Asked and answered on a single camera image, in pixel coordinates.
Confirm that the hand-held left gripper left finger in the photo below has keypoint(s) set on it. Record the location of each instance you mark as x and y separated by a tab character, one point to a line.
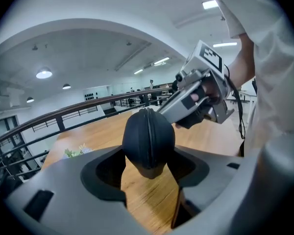
68	192

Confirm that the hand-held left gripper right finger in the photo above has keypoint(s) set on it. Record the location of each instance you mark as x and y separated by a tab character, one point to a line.
218	175

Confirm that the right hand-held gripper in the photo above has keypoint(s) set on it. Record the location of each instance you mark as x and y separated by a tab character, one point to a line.
205	55

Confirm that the black zippered pouch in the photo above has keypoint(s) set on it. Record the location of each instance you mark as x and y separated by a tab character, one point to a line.
142	141

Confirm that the person's right forearm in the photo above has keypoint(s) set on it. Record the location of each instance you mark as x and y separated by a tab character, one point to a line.
242	67

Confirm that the person's right hand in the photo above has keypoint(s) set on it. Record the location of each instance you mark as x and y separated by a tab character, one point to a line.
210	92

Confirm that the pale blue flower bouquet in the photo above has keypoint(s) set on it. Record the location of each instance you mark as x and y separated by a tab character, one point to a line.
74	152

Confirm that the ceiling fluorescent light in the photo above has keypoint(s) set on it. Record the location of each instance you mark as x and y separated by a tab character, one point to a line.
161	61
210	4
138	71
225	44

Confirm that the black railing wooden handrail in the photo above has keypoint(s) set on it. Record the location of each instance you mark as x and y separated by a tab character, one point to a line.
63	111

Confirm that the person's white t-shirt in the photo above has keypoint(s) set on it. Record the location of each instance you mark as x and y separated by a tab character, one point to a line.
272	70

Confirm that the black dome pendant lamp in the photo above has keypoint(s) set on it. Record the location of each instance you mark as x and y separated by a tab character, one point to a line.
30	100
66	86
44	73

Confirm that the cluster of black wall discs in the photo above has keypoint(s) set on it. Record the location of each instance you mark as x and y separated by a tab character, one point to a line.
89	97

